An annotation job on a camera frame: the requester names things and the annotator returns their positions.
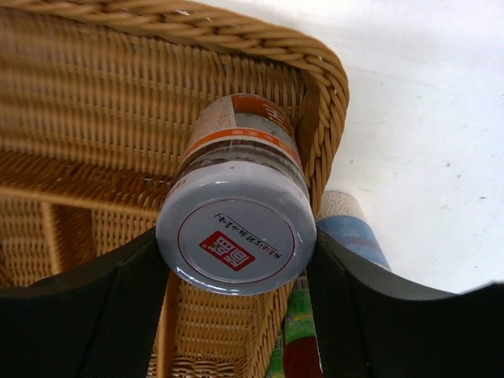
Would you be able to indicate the brown wicker divided basket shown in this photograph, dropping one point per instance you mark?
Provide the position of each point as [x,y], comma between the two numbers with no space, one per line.
[98,103]

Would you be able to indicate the upper yellow-cap chili bottle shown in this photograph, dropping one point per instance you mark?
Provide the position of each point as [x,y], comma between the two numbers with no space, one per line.
[295,353]

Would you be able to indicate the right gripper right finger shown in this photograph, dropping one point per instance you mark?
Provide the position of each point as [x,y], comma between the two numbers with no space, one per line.
[373,323]

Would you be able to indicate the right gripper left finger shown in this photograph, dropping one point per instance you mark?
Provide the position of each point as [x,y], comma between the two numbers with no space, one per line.
[96,320]

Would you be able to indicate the white-lid spice jar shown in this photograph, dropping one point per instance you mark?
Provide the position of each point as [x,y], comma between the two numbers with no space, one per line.
[237,219]

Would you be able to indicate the silver-cap pepper shaker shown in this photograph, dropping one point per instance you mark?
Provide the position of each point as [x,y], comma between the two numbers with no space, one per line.
[341,216]

